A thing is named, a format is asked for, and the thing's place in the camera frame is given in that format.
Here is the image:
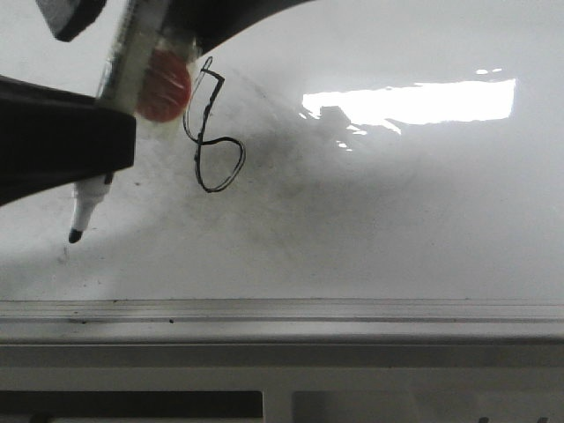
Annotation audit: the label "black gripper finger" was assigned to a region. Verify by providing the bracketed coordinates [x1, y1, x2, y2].
[1, 76, 136, 205]
[35, 0, 107, 42]

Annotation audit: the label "white black whiteboard marker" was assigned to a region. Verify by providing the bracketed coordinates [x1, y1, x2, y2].
[68, 1, 169, 243]

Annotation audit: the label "red round magnet with tape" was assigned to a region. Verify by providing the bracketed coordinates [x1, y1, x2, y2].
[135, 33, 200, 140]

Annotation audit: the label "grey cabinet below whiteboard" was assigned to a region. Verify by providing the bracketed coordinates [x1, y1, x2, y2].
[1, 342, 563, 422]

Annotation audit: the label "white whiteboard with aluminium frame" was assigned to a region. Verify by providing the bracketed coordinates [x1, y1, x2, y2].
[1, 1, 563, 344]

